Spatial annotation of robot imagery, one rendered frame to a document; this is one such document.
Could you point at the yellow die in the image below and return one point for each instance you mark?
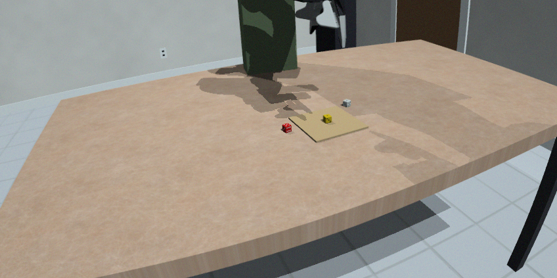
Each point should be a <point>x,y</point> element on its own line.
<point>327,118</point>

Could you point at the red die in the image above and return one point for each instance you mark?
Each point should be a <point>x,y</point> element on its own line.
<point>286,128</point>

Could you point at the beige flat mat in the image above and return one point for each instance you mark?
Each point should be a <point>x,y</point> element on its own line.
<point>313,125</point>

